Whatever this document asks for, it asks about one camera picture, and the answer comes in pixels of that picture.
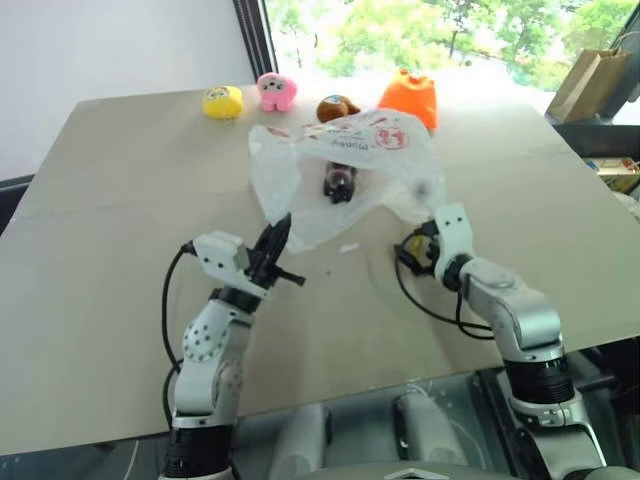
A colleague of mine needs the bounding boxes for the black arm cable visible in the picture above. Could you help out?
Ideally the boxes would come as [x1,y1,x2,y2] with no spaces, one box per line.
[161,241,202,426]
[394,243,497,341]

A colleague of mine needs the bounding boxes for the dark brown plush toy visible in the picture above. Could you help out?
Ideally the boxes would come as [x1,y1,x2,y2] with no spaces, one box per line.
[321,159,359,204]

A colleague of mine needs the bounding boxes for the colourful cardboard box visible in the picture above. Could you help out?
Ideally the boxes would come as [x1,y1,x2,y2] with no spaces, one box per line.
[583,156,640,194]

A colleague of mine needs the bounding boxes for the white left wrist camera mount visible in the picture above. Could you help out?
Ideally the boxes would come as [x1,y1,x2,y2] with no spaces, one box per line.
[192,230,250,292]

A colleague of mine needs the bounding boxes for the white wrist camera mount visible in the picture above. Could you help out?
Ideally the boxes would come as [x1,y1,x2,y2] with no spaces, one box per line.
[431,201,475,281]
[192,230,250,292]

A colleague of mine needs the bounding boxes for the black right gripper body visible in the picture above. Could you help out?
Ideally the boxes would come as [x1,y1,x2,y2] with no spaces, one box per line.
[394,223,442,277]

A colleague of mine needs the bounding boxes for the translucent white plastic bag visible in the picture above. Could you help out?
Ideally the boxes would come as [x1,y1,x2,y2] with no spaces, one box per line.
[248,108,447,253]

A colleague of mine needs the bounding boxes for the brown round plush toy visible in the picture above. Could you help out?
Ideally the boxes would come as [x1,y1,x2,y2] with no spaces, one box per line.
[315,94,363,124]

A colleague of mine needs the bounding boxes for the black window frame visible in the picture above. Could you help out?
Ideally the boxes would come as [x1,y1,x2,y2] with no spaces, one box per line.
[233,0,280,85]

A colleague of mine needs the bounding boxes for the yellow plush toy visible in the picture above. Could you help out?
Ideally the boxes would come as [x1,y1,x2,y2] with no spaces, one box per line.
[201,85,246,122]

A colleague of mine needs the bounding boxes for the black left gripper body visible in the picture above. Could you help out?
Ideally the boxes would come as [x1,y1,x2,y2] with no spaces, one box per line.
[242,243,282,301]

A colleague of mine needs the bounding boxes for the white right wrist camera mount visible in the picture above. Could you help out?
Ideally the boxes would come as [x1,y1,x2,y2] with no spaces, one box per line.
[431,201,475,281]

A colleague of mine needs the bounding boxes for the brown paper bag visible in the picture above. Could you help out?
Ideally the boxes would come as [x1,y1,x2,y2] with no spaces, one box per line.
[546,46,634,125]

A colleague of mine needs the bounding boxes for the orange plush toy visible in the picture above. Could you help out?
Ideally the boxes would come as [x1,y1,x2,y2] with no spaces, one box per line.
[376,68,441,133]

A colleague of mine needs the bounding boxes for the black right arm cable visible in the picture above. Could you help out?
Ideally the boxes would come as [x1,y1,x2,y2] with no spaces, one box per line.
[394,243,497,341]

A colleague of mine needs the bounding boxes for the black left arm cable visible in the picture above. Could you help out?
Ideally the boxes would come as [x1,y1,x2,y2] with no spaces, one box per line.
[161,241,202,426]

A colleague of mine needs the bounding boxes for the pink plush toy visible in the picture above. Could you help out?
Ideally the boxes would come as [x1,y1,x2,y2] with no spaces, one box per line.
[256,71,300,113]

